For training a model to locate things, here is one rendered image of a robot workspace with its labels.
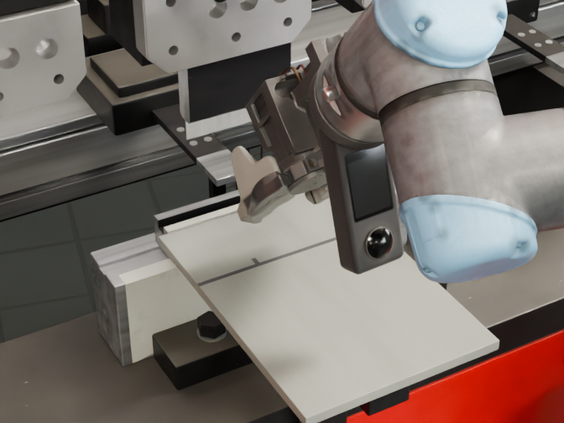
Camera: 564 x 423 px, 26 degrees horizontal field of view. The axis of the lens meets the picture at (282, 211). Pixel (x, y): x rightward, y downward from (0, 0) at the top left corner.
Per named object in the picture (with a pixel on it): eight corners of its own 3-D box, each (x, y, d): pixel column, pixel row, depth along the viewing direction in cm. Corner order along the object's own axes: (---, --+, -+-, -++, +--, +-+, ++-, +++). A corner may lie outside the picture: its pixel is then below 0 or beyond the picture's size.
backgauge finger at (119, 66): (177, 210, 115) (174, 165, 113) (75, 91, 134) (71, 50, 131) (287, 175, 120) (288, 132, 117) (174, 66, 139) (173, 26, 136)
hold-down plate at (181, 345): (177, 392, 111) (175, 368, 109) (152, 357, 115) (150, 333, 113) (447, 291, 123) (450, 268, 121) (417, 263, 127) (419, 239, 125)
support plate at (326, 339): (305, 428, 91) (305, 418, 91) (159, 245, 110) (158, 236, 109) (498, 349, 98) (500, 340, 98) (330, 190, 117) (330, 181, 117)
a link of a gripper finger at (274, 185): (273, 189, 101) (331, 146, 94) (280, 208, 100) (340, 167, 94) (227, 200, 98) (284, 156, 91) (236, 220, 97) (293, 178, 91)
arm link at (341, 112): (453, 107, 84) (352, 138, 80) (425, 132, 88) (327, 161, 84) (409, 10, 85) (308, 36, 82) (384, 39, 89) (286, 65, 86)
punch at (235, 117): (190, 144, 107) (186, 47, 101) (181, 134, 108) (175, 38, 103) (290, 117, 111) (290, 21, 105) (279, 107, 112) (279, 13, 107)
